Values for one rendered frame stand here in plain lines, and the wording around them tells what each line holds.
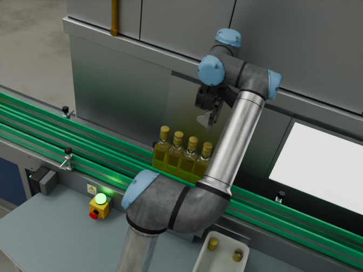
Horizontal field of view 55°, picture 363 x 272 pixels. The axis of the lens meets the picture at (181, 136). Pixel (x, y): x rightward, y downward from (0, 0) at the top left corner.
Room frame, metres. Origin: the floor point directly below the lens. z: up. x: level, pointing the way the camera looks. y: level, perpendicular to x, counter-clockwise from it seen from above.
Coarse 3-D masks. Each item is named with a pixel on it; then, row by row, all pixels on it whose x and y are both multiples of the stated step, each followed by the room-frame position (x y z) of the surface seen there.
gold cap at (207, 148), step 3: (204, 144) 0.94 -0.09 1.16; (207, 144) 0.95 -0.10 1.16; (210, 144) 0.95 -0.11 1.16; (204, 147) 0.93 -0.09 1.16; (207, 147) 0.93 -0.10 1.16; (210, 147) 0.93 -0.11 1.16; (204, 150) 0.93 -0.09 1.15; (207, 150) 0.93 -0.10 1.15; (210, 150) 0.93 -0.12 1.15; (201, 153) 0.94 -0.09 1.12; (204, 153) 0.93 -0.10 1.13; (207, 153) 0.93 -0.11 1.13; (210, 153) 0.94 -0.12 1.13; (207, 156) 0.93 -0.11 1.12
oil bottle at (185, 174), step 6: (186, 150) 0.97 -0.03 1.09; (186, 156) 0.94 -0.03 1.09; (192, 156) 0.94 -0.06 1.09; (180, 162) 0.94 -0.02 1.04; (186, 162) 0.93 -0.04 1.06; (192, 162) 0.93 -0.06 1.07; (180, 168) 0.94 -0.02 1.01; (186, 168) 0.93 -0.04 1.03; (192, 168) 0.93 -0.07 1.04; (180, 174) 0.94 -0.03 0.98; (186, 174) 0.93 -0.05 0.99; (186, 180) 0.93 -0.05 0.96
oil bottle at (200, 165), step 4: (200, 156) 0.95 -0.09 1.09; (196, 160) 0.93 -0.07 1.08; (200, 160) 0.93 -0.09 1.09; (204, 160) 0.93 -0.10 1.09; (208, 160) 0.94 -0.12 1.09; (196, 164) 0.92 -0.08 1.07; (200, 164) 0.92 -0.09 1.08; (204, 164) 0.92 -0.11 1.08; (208, 164) 0.92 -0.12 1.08; (196, 168) 0.92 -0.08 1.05; (200, 168) 0.92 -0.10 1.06; (204, 168) 0.91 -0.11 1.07; (196, 172) 0.92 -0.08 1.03; (200, 172) 0.92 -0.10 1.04; (204, 172) 0.91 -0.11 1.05; (192, 176) 0.92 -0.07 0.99; (196, 176) 0.92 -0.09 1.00; (200, 176) 0.92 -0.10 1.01; (192, 180) 0.92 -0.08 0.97; (196, 180) 0.92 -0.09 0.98
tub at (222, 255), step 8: (216, 232) 0.79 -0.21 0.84; (208, 240) 0.75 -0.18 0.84; (224, 240) 0.77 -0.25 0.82; (232, 240) 0.77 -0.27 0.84; (216, 248) 0.76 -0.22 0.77; (224, 248) 0.77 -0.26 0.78; (232, 248) 0.76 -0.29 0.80; (240, 248) 0.75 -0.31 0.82; (248, 248) 0.75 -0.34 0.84; (200, 256) 0.68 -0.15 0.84; (208, 256) 0.72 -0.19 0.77; (216, 256) 0.73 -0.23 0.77; (224, 256) 0.73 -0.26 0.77; (200, 264) 0.68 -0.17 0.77; (208, 264) 0.69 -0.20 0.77; (216, 264) 0.69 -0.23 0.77; (224, 264) 0.70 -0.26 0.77; (232, 264) 0.71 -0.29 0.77; (240, 264) 0.69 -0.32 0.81
